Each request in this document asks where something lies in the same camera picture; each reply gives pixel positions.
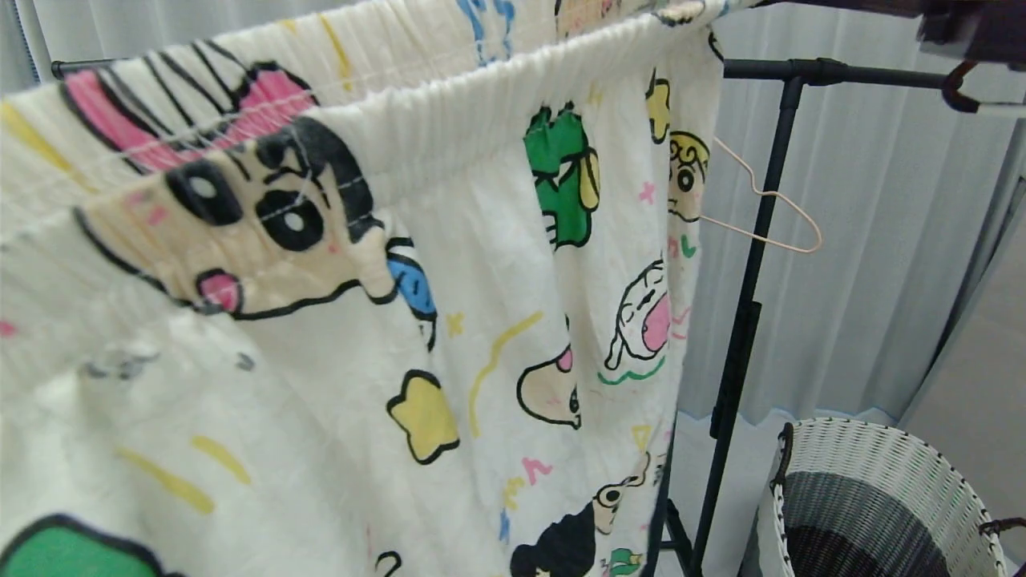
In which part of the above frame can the white laundry basket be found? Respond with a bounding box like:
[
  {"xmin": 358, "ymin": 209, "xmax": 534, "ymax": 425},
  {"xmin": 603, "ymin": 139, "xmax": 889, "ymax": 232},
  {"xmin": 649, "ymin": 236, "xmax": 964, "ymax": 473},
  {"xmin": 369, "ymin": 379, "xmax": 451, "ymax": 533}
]
[{"xmin": 757, "ymin": 417, "xmax": 1026, "ymax": 577}]

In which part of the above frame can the pink clothes hanger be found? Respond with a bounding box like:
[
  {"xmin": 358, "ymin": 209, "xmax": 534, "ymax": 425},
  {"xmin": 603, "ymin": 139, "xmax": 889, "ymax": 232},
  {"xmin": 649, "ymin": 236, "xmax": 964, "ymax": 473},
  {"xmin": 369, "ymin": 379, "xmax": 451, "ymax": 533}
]
[{"xmin": 701, "ymin": 136, "xmax": 825, "ymax": 256}]

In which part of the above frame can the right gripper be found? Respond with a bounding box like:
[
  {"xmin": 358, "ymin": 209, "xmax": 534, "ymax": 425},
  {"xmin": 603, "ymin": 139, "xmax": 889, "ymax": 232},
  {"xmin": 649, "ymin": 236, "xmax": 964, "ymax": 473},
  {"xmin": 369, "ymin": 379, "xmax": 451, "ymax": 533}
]
[{"xmin": 919, "ymin": 0, "xmax": 1026, "ymax": 65}]

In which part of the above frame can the white curtain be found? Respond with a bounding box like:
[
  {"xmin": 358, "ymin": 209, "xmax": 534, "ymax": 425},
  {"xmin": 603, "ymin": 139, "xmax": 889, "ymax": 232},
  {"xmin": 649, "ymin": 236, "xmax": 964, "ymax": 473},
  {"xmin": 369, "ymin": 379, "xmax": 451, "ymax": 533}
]
[{"xmin": 0, "ymin": 0, "xmax": 1026, "ymax": 427}]

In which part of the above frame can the cream printed garment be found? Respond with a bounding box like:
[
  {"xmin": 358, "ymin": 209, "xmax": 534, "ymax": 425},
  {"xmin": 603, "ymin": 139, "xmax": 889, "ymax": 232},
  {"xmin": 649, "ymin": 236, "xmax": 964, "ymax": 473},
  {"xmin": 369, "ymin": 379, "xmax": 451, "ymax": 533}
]
[{"xmin": 0, "ymin": 0, "xmax": 726, "ymax": 577}]

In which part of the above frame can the black clothes rack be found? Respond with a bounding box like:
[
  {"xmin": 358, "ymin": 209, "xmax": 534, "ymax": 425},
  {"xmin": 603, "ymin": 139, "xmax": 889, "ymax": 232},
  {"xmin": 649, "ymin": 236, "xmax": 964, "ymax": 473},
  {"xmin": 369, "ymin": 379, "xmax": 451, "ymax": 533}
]
[{"xmin": 50, "ymin": 56, "xmax": 963, "ymax": 577}]

